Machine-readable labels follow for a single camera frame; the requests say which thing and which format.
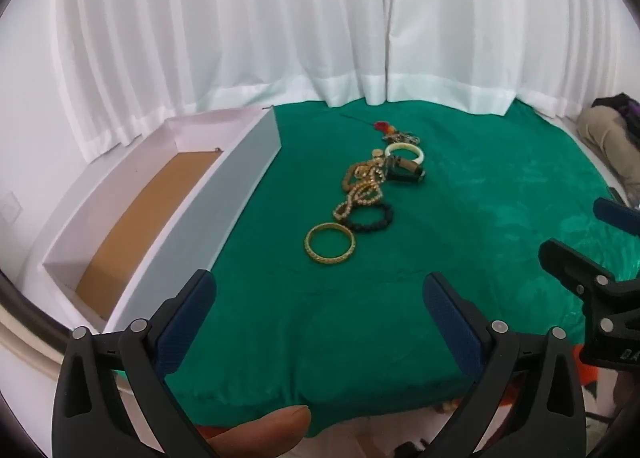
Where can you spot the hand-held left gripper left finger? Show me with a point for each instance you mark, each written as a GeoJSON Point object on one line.
{"type": "Point", "coordinates": [185, 323]}

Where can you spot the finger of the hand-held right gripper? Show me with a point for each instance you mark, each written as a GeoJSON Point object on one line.
{"type": "Point", "coordinates": [565, 258]}
{"type": "Point", "coordinates": [612, 212]}

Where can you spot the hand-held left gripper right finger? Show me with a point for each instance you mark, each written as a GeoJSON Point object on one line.
{"type": "Point", "coordinates": [452, 323]}

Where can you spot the gold bangle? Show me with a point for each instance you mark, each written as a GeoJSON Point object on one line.
{"type": "Point", "coordinates": [308, 244]}

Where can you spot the white box with brown bottom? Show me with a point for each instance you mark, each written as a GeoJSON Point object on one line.
{"type": "Point", "coordinates": [225, 178]}

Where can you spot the black wristband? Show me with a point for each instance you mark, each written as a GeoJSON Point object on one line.
{"type": "Point", "coordinates": [405, 177]}

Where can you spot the white jade bangle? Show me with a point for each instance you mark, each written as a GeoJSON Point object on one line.
{"type": "Point", "coordinates": [405, 146]}

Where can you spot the gold coin pendant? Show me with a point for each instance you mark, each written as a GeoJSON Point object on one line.
{"type": "Point", "coordinates": [377, 153]}

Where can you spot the beige bundle of clothes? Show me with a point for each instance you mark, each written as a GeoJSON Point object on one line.
{"type": "Point", "coordinates": [607, 135]}

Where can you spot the green velvet cloth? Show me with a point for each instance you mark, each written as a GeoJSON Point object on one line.
{"type": "Point", "coordinates": [400, 248]}

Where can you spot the dark purple cloth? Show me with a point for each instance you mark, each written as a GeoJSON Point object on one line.
{"type": "Point", "coordinates": [622, 105]}

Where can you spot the white curtain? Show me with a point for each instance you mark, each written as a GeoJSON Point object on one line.
{"type": "Point", "coordinates": [500, 13]}
{"type": "Point", "coordinates": [225, 28]}

